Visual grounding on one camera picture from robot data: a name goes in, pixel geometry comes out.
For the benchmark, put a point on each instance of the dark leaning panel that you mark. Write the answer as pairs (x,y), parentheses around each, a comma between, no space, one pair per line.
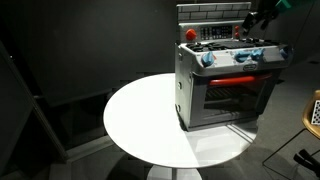
(16,105)

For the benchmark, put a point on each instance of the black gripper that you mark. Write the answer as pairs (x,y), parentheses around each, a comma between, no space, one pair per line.
(261,14)

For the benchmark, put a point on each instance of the blue stove knob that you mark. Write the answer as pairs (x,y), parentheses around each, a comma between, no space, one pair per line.
(207,59)
(257,54)
(241,56)

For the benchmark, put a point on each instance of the grey toy stove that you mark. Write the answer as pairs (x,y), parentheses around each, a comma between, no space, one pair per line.
(200,105)

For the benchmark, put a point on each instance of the yellow wooden chair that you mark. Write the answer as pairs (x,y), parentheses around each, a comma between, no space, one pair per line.
(306,121)

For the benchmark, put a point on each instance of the round white table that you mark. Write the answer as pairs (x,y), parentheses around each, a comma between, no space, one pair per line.
(141,119)

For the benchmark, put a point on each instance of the orange oven door handle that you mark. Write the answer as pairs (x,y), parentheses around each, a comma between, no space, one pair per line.
(238,80)

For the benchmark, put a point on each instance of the middle blue stove knob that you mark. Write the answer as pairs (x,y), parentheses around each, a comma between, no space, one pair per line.
(241,56)

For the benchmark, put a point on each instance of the right blue stove knob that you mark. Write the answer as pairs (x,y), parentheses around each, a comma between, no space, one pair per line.
(257,54)

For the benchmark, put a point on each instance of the checkerboard calibration card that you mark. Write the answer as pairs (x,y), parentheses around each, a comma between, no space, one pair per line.
(316,113)

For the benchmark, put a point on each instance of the left blue stove knob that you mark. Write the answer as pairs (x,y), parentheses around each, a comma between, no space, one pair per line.
(207,59)

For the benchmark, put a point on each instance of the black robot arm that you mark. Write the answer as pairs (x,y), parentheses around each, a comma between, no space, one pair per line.
(282,6)

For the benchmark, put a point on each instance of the far right blue knob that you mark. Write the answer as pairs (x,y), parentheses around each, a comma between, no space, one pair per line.
(284,53)

